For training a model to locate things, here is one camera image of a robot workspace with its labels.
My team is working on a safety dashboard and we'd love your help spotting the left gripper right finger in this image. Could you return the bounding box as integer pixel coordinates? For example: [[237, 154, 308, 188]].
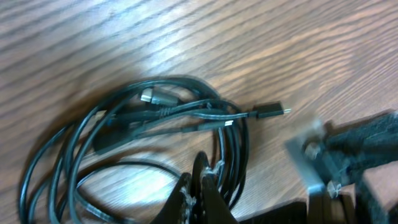
[[191, 151, 239, 224]]

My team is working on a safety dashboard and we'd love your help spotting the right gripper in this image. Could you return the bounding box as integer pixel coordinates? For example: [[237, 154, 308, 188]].
[[285, 111, 397, 223]]

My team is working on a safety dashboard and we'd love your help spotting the black USB cable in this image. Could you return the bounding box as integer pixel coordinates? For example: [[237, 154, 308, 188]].
[[17, 76, 292, 224]]

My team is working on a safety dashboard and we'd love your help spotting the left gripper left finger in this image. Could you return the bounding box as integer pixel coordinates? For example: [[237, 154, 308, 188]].
[[150, 173, 195, 224]]

